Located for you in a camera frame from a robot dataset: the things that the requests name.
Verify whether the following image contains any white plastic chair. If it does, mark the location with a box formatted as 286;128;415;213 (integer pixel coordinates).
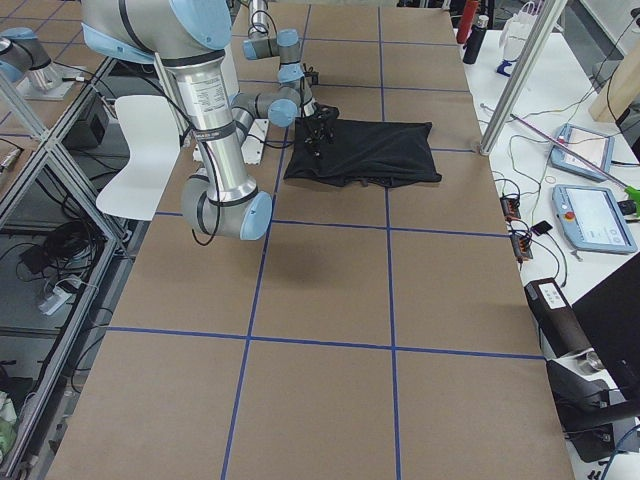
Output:
96;95;181;221

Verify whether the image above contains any black monitor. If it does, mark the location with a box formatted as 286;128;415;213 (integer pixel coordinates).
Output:
545;249;640;466

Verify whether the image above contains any aluminium frame post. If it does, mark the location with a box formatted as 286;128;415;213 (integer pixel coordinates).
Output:
478;0;567;156

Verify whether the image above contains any black water bottle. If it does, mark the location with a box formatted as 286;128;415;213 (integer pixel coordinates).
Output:
462;15;489;65

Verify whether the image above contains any black label box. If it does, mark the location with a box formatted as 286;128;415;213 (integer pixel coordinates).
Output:
524;278;593;358

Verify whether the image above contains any wooden board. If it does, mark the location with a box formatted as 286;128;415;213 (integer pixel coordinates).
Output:
591;0;640;124

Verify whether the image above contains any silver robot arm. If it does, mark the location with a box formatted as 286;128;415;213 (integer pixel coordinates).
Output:
243;1;319;86
82;0;339;240

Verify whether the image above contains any black graphic t-shirt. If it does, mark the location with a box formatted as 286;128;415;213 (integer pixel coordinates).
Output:
284;119;442;188

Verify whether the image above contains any blue teach pendant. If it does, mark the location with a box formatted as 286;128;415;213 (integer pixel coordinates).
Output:
549;123;614;182
551;185;638;254

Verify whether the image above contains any metal reacher grabber tool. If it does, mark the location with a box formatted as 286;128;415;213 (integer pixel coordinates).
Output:
509;113;640;207

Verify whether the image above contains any red bottle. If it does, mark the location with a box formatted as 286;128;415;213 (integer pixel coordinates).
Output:
456;0;479;45

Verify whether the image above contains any far blue teach pendant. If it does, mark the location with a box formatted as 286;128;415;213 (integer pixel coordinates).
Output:
549;123;614;182

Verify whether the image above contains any near blue teach pendant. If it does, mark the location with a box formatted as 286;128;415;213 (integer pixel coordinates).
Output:
551;185;638;254

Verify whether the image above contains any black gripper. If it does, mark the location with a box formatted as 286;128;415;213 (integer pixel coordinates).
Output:
302;104;340;150

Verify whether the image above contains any white paper bag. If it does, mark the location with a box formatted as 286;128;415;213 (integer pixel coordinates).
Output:
496;1;540;77

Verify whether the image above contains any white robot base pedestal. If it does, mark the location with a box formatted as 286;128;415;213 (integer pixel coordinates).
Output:
191;117;271;166

